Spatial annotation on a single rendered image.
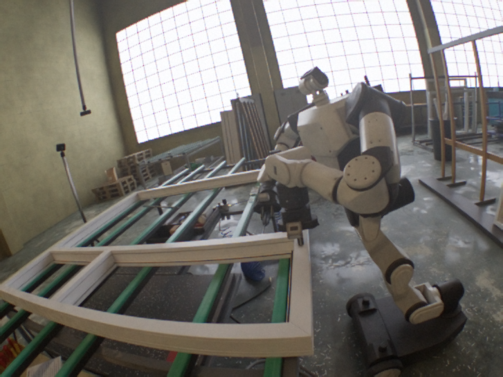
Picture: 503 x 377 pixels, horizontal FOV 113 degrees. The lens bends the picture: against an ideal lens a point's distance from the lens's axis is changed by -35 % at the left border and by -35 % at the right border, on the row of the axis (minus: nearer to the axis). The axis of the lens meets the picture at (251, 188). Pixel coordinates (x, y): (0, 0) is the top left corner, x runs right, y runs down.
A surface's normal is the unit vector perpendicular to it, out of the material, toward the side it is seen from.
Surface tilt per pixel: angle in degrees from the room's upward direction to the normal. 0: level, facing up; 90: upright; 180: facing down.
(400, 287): 90
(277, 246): 90
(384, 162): 35
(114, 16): 90
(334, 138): 90
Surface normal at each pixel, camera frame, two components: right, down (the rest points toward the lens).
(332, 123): -0.48, 0.35
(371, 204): -0.12, 0.78
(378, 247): 0.25, 0.53
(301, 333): -0.21, -0.94
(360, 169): -0.56, -0.56
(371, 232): -0.09, 0.30
